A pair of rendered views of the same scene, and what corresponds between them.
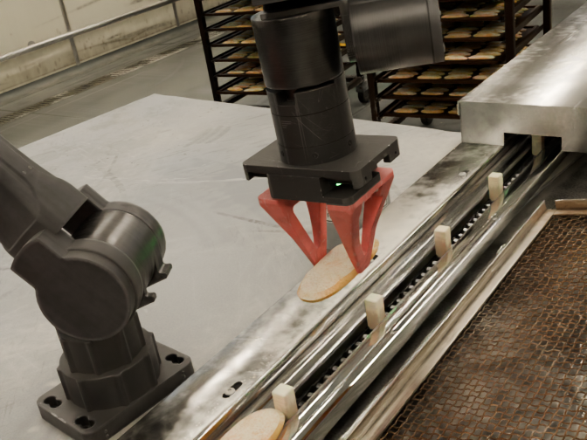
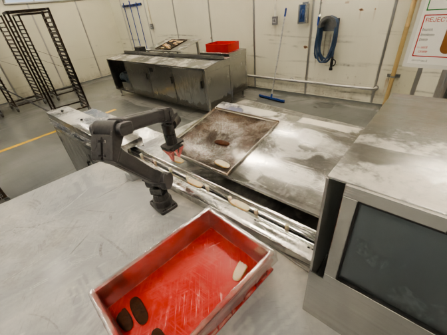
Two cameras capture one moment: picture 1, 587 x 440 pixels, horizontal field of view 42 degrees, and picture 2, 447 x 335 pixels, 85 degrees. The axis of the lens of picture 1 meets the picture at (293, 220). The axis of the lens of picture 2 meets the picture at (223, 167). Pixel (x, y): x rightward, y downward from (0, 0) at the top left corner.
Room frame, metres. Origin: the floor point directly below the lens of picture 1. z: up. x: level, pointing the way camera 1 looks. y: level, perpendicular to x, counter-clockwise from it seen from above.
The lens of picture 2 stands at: (0.21, 1.03, 1.58)
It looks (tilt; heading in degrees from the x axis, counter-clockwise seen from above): 34 degrees down; 274
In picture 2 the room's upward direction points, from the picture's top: 6 degrees counter-clockwise
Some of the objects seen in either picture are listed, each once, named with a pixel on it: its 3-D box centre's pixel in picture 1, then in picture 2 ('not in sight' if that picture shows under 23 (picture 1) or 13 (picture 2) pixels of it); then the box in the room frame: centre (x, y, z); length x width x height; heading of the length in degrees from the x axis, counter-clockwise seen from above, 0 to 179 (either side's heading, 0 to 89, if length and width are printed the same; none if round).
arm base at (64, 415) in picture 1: (107, 357); (161, 198); (0.58, 0.18, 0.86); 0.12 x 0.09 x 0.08; 134
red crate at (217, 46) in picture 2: not in sight; (222, 46); (0.37, -3.83, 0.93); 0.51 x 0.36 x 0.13; 145
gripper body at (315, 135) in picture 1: (314, 127); (171, 139); (0.53, -0.03, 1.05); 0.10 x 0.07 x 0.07; 52
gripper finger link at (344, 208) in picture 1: (338, 214); (175, 151); (0.53, -0.03, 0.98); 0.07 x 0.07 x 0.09; 52
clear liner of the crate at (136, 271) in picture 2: not in sight; (187, 280); (0.39, 0.60, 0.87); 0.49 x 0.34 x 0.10; 45
